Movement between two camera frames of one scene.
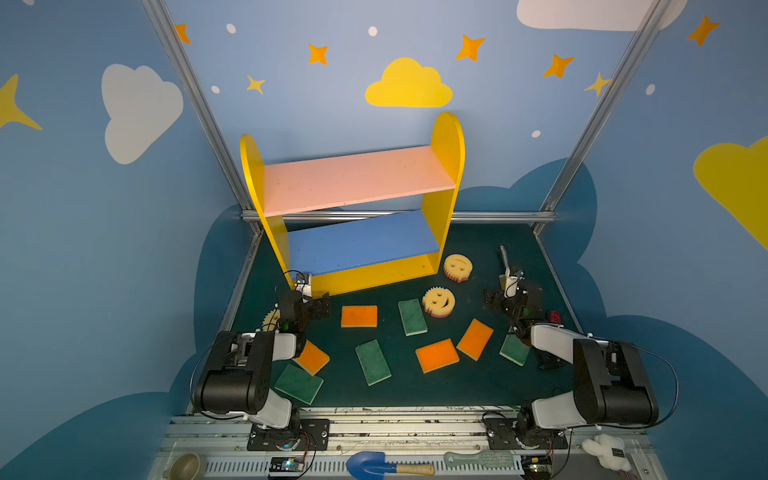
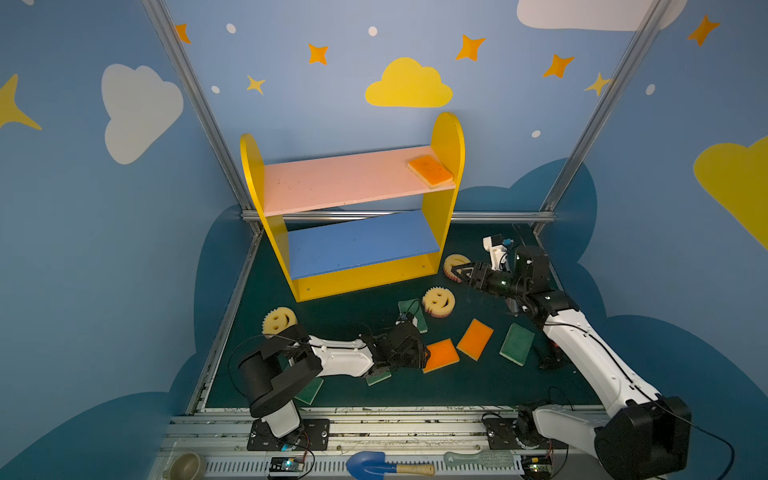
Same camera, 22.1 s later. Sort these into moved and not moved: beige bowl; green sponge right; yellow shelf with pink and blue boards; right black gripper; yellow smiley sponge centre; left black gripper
Moved: right black gripper; left black gripper
Not moved: yellow shelf with pink and blue boards; beige bowl; yellow smiley sponge centre; green sponge right
